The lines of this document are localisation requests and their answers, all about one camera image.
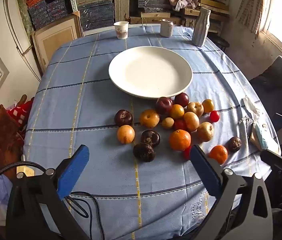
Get white paper cup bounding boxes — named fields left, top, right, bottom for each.
left=113, top=21, right=129, bottom=40

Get stack of dark grey boxes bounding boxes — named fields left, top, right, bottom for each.
left=138, top=0, right=170, bottom=14

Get stack of dark blue boxes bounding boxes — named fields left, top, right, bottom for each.
left=76, top=0, right=115, bottom=32

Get dark red plum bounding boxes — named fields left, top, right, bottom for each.
left=174, top=92, right=190, bottom=108
left=155, top=97, right=173, bottom=115

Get white round plate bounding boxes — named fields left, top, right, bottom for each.
left=108, top=46, right=193, bottom=99

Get black round stool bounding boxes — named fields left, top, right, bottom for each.
left=207, top=35, right=230, bottom=52

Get red white checked cloth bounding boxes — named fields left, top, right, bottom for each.
left=6, top=100, right=34, bottom=128

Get orange tangerine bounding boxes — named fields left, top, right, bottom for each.
left=208, top=145, right=228, bottom=165
left=169, top=129, right=192, bottom=151

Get stack of tan flat boxes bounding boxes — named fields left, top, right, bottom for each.
left=130, top=7, right=231, bottom=33

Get white drink can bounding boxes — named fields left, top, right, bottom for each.
left=160, top=19, right=174, bottom=38

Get pink cloth bundle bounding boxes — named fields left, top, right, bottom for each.
left=169, top=0, right=200, bottom=12

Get white leaning board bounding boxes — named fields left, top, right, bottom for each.
left=3, top=0, right=42, bottom=80

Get thin black cable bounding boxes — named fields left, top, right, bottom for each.
left=66, top=191, right=104, bottom=240

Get black braided cable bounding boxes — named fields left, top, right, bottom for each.
left=0, top=161, right=54, bottom=190

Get light wooden framed panel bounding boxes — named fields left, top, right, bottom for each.
left=32, top=14, right=83, bottom=68

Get green marbled panel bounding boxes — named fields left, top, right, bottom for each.
left=16, top=0, right=35, bottom=30

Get blue checked tablecloth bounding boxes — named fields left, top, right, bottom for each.
left=22, top=26, right=281, bottom=240

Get stack of blue floral boxes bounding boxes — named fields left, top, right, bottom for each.
left=25, top=0, right=69, bottom=29

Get small tan pear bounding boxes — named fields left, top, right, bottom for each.
left=186, top=102, right=204, bottom=117
left=161, top=117, right=175, bottom=129
left=183, top=112, right=199, bottom=132
left=197, top=122, right=215, bottom=142

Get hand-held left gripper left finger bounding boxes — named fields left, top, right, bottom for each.
left=6, top=144, right=91, bottom=240

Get metal storage shelf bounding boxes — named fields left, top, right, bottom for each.
left=66, top=0, right=231, bottom=39

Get brown fuzzy cloth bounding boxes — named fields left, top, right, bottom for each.
left=0, top=105, right=26, bottom=180

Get white crumpled tissue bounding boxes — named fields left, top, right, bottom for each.
left=242, top=97, right=263, bottom=120

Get tan woven upright boxes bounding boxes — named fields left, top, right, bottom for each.
left=114, top=0, right=130, bottom=22

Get silver patterned bottle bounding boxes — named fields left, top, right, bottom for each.
left=192, top=7, right=211, bottom=47

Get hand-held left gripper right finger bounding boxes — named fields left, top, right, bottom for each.
left=190, top=144, right=273, bottom=240

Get small yellow-orange citrus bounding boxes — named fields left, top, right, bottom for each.
left=117, top=125, right=135, bottom=144
left=139, top=109, right=160, bottom=128
left=169, top=104, right=185, bottom=120
left=202, top=99, right=215, bottom=113

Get black padded chair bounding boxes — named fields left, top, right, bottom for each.
left=248, top=55, right=282, bottom=120

